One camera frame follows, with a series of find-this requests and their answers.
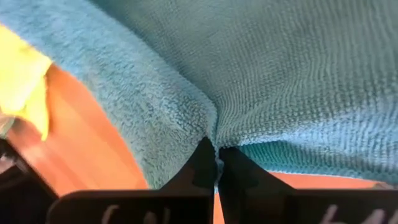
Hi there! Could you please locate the yellow microfiber towel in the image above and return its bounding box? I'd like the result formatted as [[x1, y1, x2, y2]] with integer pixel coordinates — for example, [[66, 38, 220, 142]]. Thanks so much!
[[0, 24, 53, 141]]

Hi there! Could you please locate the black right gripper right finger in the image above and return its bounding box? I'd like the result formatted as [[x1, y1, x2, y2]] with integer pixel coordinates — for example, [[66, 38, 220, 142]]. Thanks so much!
[[217, 146, 398, 224]]

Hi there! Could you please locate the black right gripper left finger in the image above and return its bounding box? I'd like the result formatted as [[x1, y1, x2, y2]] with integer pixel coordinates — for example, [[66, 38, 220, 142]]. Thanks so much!
[[46, 136, 218, 224]]

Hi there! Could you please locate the teal microfiber towel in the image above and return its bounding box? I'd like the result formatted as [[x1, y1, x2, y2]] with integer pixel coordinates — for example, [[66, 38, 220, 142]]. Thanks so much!
[[0, 0, 398, 190]]

